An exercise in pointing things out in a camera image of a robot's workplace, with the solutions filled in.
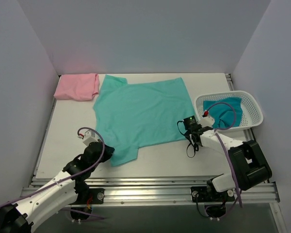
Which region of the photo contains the dark teal t shirt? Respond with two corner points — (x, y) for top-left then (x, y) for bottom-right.
(203, 97), (243, 129)

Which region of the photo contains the mint green t shirt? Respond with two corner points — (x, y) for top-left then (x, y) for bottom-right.
(93, 75), (194, 166)

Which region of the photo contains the white perforated plastic basket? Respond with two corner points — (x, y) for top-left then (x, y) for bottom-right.
(194, 91), (263, 131)

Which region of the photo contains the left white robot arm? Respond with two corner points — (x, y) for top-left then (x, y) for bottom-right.
(0, 142), (115, 233)

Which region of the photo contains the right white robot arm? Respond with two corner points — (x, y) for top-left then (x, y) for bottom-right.
(178, 116), (273, 200)

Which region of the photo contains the folded pink t shirt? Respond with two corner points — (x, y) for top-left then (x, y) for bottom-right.
(54, 73), (99, 101)

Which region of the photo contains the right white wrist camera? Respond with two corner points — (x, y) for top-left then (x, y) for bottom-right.
(198, 110), (215, 127)

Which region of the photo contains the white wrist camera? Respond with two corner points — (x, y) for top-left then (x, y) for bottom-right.
(198, 110), (215, 127)
(78, 130), (98, 146)

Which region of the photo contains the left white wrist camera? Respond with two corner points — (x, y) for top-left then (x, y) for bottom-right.
(78, 130), (98, 146)

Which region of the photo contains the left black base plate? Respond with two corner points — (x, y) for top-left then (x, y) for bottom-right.
(73, 188), (105, 205)

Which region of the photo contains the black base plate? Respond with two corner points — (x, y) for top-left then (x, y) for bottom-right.
(190, 186), (235, 202)
(73, 188), (105, 205)

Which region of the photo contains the aluminium rail frame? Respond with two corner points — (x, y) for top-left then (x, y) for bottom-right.
(21, 73), (279, 206)

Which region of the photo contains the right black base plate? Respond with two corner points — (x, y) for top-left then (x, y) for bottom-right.
(190, 186), (235, 202)

